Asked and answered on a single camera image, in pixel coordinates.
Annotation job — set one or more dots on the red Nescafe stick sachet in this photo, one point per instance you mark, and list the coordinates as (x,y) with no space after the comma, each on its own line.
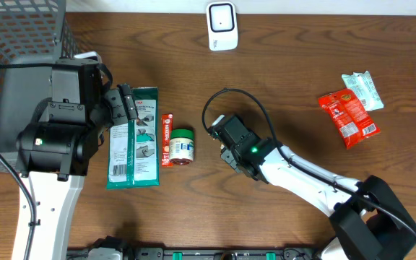
(167,127)

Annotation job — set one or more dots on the green white gloves package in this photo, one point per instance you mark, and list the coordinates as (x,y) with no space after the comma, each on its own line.
(133,149)

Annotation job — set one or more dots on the white barcode scanner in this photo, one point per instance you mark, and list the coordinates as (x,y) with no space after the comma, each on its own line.
(222,26)

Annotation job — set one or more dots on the mint green wipes pack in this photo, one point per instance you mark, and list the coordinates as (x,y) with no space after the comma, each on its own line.
(363,86)

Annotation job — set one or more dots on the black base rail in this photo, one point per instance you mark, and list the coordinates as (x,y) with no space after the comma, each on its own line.
(110,248)

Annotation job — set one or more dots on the red snack bag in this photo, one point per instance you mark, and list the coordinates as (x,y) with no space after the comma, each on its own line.
(349,116)

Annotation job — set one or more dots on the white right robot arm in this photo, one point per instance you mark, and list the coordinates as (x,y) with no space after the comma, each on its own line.
(368,219)

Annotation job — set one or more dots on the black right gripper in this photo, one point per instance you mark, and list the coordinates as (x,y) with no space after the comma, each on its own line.
(232,159)

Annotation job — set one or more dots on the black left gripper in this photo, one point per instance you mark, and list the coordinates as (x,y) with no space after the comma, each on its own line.
(121,104)

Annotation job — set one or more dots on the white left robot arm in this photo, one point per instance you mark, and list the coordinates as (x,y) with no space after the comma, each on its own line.
(55,148)

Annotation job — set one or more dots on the green lid white jar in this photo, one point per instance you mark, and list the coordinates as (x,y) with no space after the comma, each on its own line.
(181,147)

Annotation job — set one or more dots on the grey plastic mesh basket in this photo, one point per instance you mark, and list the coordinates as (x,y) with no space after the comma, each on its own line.
(33,33)

